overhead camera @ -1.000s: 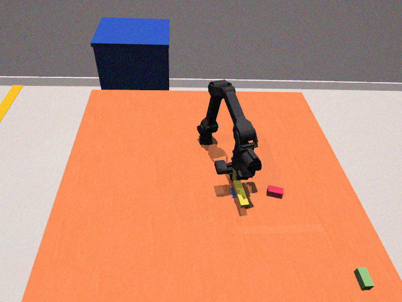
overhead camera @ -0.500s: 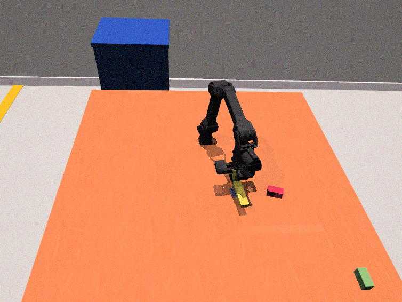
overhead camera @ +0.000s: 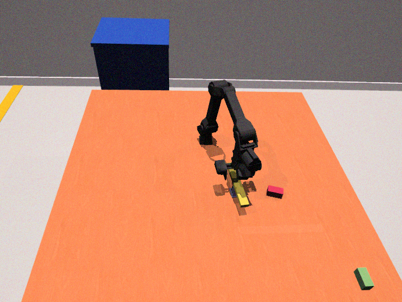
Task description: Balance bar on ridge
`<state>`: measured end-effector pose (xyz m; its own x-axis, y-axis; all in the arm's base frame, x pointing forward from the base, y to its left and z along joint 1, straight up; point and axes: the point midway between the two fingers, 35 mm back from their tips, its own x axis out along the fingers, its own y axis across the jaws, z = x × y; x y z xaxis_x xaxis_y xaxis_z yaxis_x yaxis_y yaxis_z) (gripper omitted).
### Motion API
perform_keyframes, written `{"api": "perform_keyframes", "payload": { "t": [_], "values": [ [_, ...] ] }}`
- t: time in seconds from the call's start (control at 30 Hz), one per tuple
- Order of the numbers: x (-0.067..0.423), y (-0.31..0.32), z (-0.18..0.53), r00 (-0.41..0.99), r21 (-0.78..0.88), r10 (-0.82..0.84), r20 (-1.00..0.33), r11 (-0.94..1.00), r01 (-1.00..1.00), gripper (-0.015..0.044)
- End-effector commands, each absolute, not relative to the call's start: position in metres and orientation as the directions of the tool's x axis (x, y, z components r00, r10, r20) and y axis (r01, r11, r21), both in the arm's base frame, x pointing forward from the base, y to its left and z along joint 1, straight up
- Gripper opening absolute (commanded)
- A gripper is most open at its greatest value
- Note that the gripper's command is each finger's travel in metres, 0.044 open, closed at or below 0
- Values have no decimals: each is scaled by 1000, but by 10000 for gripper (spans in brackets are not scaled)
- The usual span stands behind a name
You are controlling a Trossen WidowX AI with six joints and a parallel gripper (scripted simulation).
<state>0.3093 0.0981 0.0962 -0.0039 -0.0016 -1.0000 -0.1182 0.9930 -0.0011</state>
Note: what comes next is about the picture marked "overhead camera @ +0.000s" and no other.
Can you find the red rectangular block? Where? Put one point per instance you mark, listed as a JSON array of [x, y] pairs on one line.
[[276, 192]]

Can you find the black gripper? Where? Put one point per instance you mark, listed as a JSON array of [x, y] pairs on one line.
[[221, 167]]

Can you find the green rectangular block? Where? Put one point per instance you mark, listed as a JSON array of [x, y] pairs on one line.
[[363, 278]]

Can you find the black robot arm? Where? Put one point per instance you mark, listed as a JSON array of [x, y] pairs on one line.
[[243, 129]]

